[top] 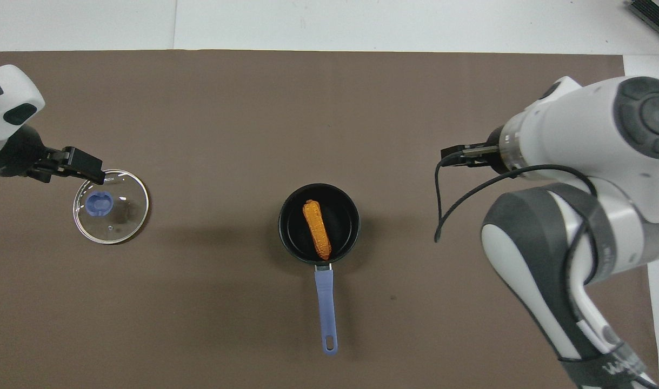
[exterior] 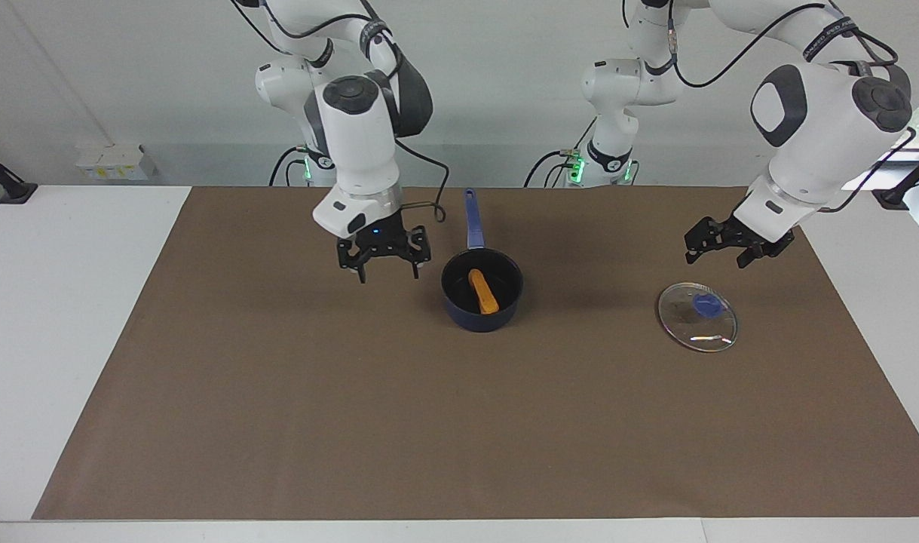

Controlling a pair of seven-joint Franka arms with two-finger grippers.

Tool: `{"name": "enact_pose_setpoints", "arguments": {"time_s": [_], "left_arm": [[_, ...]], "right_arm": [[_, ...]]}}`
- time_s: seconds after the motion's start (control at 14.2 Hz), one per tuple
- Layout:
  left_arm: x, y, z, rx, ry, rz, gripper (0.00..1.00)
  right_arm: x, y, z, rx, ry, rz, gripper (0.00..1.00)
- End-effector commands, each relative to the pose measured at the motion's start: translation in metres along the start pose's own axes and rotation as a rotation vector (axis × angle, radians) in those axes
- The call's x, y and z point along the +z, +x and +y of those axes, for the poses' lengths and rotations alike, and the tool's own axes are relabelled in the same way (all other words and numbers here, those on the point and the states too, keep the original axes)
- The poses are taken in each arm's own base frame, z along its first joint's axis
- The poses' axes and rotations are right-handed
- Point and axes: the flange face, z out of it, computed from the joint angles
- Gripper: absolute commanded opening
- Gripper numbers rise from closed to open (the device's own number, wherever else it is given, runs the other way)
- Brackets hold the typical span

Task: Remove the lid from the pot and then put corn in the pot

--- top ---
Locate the brown table mat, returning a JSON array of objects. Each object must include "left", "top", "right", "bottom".
[{"left": 0, "top": 50, "right": 659, "bottom": 389}]

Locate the orange corn cob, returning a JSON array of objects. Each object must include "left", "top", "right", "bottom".
[{"left": 302, "top": 199, "right": 332, "bottom": 259}]

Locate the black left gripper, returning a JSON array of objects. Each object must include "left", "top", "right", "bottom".
[{"left": 0, "top": 124, "right": 106, "bottom": 185}]

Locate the dark ribbed metal object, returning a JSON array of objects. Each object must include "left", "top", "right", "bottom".
[{"left": 627, "top": 0, "right": 659, "bottom": 31}]

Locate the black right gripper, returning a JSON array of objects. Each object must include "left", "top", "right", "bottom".
[{"left": 486, "top": 125, "right": 512, "bottom": 175}]

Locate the dark pot with blue handle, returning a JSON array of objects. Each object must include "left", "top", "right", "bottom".
[{"left": 278, "top": 183, "right": 361, "bottom": 356}]

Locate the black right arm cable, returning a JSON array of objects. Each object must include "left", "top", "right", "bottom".
[{"left": 434, "top": 143, "right": 600, "bottom": 287}]

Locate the glass lid with blue knob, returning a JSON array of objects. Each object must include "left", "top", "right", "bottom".
[{"left": 72, "top": 169, "right": 150, "bottom": 245}]

